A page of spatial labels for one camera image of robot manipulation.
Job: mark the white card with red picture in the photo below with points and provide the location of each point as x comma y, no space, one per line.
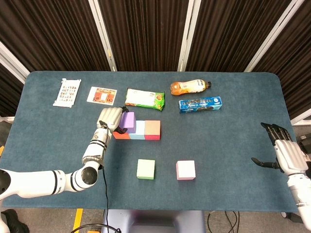
102,95

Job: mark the white partition frame post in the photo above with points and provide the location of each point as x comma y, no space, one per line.
301,119
14,64
270,36
188,36
105,41

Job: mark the purple cube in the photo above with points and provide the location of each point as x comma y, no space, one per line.
128,120

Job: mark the green and white snack packet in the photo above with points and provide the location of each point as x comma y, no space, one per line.
143,98

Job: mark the light blue cube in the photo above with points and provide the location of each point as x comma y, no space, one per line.
139,128

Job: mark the black box with label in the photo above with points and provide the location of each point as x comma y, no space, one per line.
305,143

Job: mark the orange cube with yellow face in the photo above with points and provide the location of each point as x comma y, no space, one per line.
121,136

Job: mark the orange drink bottle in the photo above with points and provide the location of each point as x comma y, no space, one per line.
187,87

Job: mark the grey robot torso base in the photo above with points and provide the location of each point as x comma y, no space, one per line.
153,221

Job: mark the white sheet with red prints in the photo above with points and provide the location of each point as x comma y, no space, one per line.
66,93

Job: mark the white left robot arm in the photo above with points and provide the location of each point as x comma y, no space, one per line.
31,183

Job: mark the pink cube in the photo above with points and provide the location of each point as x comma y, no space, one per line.
185,170

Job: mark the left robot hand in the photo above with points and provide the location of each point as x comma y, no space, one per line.
110,117

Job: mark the black shoe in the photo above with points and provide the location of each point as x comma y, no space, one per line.
14,221

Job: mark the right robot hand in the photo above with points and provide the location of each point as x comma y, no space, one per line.
290,157

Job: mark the green cube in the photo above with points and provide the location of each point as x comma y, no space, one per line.
145,168

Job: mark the blue cookie box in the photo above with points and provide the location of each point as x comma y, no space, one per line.
199,104

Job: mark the red cube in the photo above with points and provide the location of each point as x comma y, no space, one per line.
153,129

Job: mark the yellow floor tape strip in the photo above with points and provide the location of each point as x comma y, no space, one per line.
1,150
77,221

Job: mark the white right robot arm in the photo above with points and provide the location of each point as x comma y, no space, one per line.
300,191

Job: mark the dark brown ribbed partition panel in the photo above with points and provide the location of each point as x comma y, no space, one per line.
230,31
8,92
296,60
145,31
48,31

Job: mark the blue-grey table mat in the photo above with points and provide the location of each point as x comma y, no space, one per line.
243,145

